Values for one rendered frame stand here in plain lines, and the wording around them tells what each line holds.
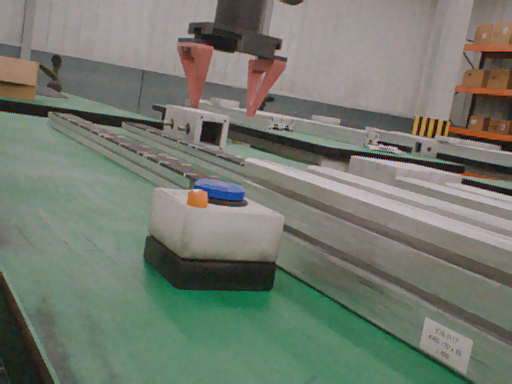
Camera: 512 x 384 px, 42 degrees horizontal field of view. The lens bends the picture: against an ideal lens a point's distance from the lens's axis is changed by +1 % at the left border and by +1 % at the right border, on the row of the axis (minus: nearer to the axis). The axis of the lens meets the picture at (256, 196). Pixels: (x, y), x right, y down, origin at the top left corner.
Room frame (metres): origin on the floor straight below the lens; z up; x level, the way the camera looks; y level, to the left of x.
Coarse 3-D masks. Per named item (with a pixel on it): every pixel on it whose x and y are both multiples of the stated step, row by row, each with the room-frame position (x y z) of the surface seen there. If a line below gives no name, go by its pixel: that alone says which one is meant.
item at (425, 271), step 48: (288, 192) 0.60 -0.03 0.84; (336, 192) 0.52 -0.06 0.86; (384, 192) 0.58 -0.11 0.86; (288, 240) 0.56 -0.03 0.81; (336, 240) 0.51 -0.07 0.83; (384, 240) 0.46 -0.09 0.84; (432, 240) 0.42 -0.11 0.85; (480, 240) 0.39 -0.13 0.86; (336, 288) 0.50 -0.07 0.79; (384, 288) 0.45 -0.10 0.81; (432, 288) 0.41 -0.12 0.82; (480, 288) 0.38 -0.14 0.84; (432, 336) 0.40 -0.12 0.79; (480, 336) 0.37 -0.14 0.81
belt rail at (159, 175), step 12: (48, 120) 1.68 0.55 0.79; (60, 120) 1.56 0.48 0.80; (72, 132) 1.44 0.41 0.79; (84, 132) 1.35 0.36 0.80; (96, 144) 1.26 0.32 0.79; (108, 144) 1.19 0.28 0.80; (108, 156) 1.18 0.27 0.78; (120, 156) 1.13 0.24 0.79; (132, 156) 1.06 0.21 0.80; (132, 168) 1.05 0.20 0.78; (144, 168) 1.02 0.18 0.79; (156, 168) 0.96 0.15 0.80; (156, 180) 0.95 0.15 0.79; (168, 180) 0.93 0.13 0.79; (180, 180) 0.87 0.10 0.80
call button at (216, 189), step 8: (200, 184) 0.50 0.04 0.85; (208, 184) 0.50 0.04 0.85; (216, 184) 0.50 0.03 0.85; (224, 184) 0.51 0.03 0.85; (232, 184) 0.52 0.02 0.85; (208, 192) 0.49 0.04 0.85; (216, 192) 0.49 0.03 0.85; (224, 192) 0.49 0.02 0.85; (232, 192) 0.50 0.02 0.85; (240, 192) 0.50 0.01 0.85
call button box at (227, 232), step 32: (160, 192) 0.51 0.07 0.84; (160, 224) 0.50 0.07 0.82; (192, 224) 0.46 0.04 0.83; (224, 224) 0.47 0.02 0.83; (256, 224) 0.48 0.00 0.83; (160, 256) 0.49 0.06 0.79; (192, 256) 0.46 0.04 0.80; (224, 256) 0.47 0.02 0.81; (256, 256) 0.49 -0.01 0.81; (192, 288) 0.47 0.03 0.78; (224, 288) 0.48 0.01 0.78; (256, 288) 0.49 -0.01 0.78
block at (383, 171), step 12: (360, 156) 0.83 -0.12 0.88; (360, 168) 0.81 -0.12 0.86; (372, 168) 0.79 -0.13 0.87; (384, 168) 0.77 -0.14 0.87; (396, 168) 0.75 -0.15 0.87; (408, 168) 0.76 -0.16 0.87; (420, 168) 0.81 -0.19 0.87; (372, 180) 0.78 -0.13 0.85; (384, 180) 0.76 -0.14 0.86; (432, 180) 0.77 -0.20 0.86; (444, 180) 0.78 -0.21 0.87; (456, 180) 0.79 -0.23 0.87
